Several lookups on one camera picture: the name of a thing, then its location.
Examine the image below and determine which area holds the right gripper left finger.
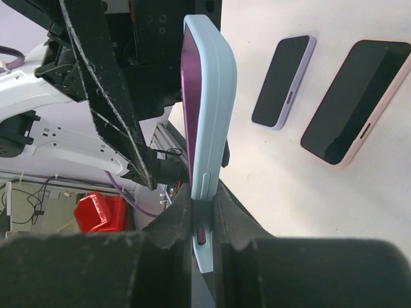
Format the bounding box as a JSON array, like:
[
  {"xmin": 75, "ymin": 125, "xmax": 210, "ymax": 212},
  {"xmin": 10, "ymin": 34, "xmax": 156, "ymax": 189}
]
[{"xmin": 1, "ymin": 185, "xmax": 192, "ymax": 307}]

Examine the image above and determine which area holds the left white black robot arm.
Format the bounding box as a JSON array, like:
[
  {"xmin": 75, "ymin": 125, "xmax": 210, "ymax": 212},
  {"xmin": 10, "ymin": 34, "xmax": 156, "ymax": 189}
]
[{"xmin": 1, "ymin": 1, "xmax": 222, "ymax": 190}]

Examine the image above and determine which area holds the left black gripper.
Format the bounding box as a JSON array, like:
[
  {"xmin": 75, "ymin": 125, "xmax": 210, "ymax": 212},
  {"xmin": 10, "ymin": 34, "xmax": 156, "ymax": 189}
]
[{"xmin": 33, "ymin": 0, "xmax": 222, "ymax": 191}]

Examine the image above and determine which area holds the lavender phone case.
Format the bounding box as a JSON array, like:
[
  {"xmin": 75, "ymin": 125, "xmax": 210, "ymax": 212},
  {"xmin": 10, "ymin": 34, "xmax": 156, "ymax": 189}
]
[{"xmin": 250, "ymin": 34, "xmax": 317, "ymax": 132}]

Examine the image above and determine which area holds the black thin floor cable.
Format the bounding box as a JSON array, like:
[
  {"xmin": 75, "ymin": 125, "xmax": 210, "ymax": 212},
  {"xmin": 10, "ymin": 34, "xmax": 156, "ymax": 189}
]
[{"xmin": 0, "ymin": 175, "xmax": 58, "ymax": 225}]

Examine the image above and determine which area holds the red plastic bin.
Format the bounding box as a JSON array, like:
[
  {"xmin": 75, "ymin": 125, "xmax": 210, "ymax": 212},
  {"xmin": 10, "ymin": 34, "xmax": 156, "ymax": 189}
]
[{"xmin": 73, "ymin": 192, "xmax": 127, "ymax": 233}]

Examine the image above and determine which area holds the pink phone case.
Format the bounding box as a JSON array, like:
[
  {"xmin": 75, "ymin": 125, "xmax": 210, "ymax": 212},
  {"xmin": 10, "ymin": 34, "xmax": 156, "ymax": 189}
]
[{"xmin": 300, "ymin": 38, "xmax": 411, "ymax": 169}]

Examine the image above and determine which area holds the aluminium front rail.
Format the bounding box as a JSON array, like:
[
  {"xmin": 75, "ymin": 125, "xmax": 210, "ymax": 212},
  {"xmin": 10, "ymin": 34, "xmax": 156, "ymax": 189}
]
[{"xmin": 150, "ymin": 122, "xmax": 188, "ymax": 168}]

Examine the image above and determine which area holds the purple phone face down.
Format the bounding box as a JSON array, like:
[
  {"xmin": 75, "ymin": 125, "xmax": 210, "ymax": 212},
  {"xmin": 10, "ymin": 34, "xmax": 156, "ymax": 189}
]
[{"xmin": 179, "ymin": 30, "xmax": 208, "ymax": 270}]

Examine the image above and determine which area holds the light blue phone case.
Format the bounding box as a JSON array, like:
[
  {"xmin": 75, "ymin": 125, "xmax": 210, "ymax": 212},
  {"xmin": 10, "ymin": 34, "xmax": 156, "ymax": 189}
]
[{"xmin": 182, "ymin": 13, "xmax": 238, "ymax": 274}]

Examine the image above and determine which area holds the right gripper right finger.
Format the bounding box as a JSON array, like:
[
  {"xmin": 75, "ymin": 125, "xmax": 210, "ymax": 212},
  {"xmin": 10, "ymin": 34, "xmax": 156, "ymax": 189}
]
[{"xmin": 213, "ymin": 184, "xmax": 410, "ymax": 307}]

